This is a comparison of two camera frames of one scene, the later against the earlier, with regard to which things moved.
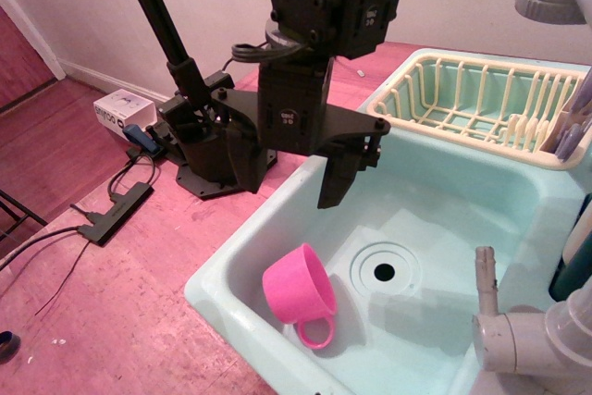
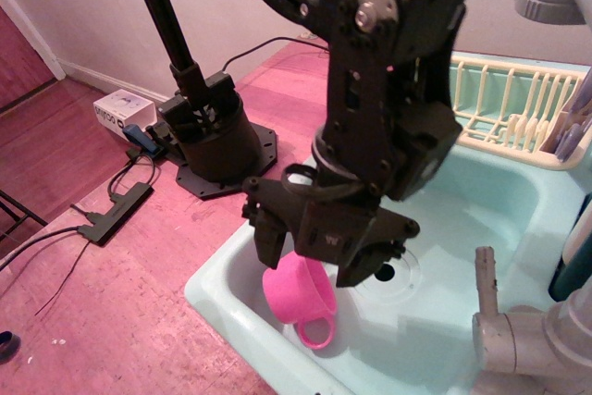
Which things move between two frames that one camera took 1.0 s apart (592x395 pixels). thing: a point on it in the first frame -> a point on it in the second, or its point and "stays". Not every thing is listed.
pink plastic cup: [297, 288] stays
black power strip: [106, 225] stays
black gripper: [289, 112] -> [357, 238]
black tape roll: [9, 345] stays
